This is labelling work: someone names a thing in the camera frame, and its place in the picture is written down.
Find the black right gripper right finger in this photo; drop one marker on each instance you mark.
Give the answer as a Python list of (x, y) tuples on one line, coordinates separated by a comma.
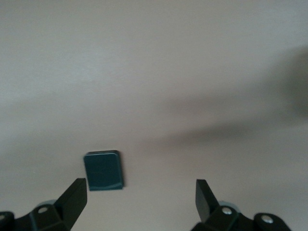
[(207, 204)]

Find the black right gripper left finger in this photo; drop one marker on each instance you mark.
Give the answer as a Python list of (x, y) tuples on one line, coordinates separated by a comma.
[(69, 204)]

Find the dark teal phone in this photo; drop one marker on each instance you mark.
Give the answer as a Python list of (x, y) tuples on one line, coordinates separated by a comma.
[(103, 170)]

